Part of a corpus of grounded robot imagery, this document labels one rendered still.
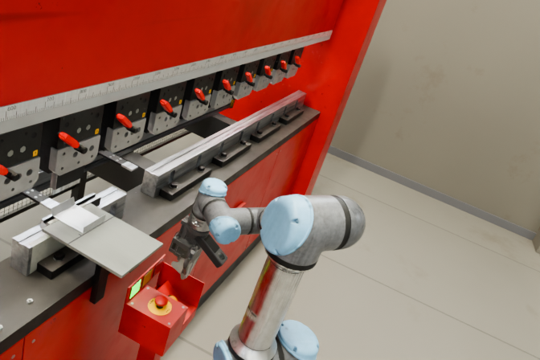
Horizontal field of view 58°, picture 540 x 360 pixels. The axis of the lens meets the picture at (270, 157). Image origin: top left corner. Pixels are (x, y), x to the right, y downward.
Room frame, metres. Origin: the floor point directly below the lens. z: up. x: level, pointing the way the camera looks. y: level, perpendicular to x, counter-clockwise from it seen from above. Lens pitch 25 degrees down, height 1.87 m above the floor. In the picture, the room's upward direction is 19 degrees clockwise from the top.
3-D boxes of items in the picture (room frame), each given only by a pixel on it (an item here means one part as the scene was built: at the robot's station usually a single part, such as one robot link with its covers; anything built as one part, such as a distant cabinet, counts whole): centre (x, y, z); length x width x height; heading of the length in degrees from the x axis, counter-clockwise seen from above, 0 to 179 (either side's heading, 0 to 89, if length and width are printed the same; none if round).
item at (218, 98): (1.85, 0.29, 1.26); 0.15 x 0.09 x 0.17; 164
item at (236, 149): (2.05, 0.17, 0.89); 0.30 x 0.05 x 0.03; 164
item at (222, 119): (2.50, 0.50, 0.81); 0.64 x 0.08 x 0.14; 74
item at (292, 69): (2.62, 0.07, 1.26); 0.15 x 0.09 x 0.17; 164
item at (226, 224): (1.12, 0.05, 1.13); 0.11 x 0.11 x 0.08; 35
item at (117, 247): (1.06, 0.36, 1.00); 0.26 x 0.18 x 0.01; 74
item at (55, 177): (1.10, 0.50, 1.13); 0.10 x 0.02 x 0.10; 164
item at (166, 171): (2.32, 0.16, 0.92); 1.68 x 0.06 x 0.10; 164
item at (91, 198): (1.14, 0.49, 0.99); 0.20 x 0.03 x 0.03; 164
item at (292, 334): (0.93, -0.21, 0.94); 0.13 x 0.12 x 0.14; 125
